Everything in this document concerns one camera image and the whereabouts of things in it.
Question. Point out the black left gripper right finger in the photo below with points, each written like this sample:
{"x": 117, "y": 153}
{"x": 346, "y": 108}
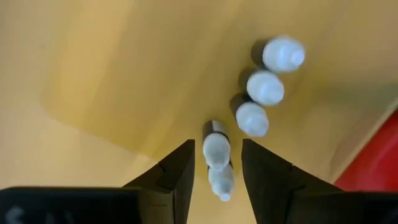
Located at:
{"x": 270, "y": 186}

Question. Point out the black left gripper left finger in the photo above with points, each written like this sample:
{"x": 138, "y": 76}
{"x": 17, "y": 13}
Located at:
{"x": 174, "y": 186}

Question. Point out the small white cap dropper bottle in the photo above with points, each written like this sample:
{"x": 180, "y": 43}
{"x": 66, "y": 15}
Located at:
{"x": 252, "y": 119}
{"x": 265, "y": 87}
{"x": 283, "y": 54}
{"x": 216, "y": 146}
{"x": 221, "y": 183}

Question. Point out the red desk lamp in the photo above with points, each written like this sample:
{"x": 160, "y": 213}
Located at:
{"x": 379, "y": 161}

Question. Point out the yellow translucent plastic bin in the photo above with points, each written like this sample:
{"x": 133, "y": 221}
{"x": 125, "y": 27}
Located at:
{"x": 124, "y": 77}

